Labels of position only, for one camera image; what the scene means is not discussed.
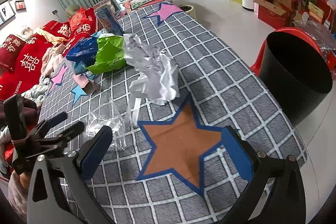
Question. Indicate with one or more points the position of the beige small trash bin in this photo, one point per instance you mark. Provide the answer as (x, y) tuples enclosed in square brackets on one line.
[(190, 10)]

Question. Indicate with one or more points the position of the red cardboard gift box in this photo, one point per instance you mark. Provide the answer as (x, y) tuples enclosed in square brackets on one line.
[(276, 13)]

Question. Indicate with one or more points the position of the pink white blanket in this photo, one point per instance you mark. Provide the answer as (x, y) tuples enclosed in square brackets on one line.
[(51, 60)]

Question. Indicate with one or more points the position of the pink small box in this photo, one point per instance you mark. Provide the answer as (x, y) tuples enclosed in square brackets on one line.
[(86, 84)]

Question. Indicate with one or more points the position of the green plastic bag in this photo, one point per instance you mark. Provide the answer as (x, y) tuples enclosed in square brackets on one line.
[(110, 54)]

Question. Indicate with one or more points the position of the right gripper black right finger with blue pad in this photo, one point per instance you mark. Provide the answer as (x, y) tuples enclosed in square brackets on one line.
[(286, 200)]

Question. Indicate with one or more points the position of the white paper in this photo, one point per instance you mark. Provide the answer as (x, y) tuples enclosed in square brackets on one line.
[(158, 72)]

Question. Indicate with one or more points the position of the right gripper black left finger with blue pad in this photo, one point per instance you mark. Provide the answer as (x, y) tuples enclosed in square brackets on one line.
[(46, 202)]

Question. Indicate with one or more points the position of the left hand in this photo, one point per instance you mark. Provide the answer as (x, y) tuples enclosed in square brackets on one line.
[(22, 179)]

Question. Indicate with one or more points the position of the black trash bin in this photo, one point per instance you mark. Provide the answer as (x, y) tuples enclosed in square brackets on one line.
[(295, 74)]

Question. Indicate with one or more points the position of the blue snack box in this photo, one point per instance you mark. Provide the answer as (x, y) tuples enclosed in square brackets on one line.
[(106, 18)]

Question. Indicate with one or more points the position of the grey checkered table cloth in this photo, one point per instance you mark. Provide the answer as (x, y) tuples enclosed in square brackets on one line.
[(174, 168)]

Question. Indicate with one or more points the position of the red sofa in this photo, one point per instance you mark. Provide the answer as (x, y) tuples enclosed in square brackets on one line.
[(27, 70)]

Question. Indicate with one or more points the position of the clear plastic wrap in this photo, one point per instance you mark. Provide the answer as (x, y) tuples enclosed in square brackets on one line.
[(106, 115)]

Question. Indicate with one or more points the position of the blue plastic bag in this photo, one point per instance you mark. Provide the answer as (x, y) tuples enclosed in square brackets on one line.
[(82, 55)]

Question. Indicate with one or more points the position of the dark red pillow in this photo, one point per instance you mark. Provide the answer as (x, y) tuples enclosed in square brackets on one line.
[(9, 51)]

